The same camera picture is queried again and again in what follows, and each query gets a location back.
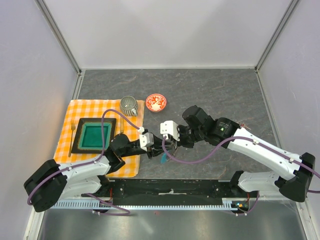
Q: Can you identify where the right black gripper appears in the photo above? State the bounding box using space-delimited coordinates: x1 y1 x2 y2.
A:
170 124 205 149

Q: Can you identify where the blue tag keyring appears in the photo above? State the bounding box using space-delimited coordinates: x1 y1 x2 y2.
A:
160 147 179 164

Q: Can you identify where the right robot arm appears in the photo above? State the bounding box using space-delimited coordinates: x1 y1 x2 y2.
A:
173 105 316 202

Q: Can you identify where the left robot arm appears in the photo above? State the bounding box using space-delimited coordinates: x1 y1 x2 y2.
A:
23 132 180 213

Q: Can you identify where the orange checkered cloth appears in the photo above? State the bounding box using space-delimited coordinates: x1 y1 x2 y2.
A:
53 99 145 178

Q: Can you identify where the red white patterned bowl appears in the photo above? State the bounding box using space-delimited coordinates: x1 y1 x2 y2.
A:
145 93 167 113

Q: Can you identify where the silver knife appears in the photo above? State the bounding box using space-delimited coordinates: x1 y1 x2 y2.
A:
120 116 125 134

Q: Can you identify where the grey striped mug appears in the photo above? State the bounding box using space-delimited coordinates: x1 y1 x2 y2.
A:
120 96 139 117

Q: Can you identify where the red tag key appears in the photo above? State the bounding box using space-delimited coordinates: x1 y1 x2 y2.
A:
240 123 251 130

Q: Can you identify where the black teal square plate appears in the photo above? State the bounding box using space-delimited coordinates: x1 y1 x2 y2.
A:
71 118 117 154

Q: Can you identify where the silver fork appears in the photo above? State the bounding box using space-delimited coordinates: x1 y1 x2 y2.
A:
68 120 76 158

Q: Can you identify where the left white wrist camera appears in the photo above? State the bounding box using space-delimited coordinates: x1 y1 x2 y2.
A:
138 126 155 152

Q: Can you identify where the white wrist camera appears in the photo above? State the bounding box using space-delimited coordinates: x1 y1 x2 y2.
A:
138 126 155 152
160 120 180 142

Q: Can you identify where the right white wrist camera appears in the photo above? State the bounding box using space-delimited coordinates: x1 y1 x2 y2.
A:
160 120 180 142

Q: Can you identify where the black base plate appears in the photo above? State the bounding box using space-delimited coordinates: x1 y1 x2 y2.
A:
94 178 257 206

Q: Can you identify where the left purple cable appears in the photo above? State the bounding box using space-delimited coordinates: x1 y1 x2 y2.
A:
26 109 145 216

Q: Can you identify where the slotted cable duct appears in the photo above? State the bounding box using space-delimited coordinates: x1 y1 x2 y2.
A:
51 199 245 211

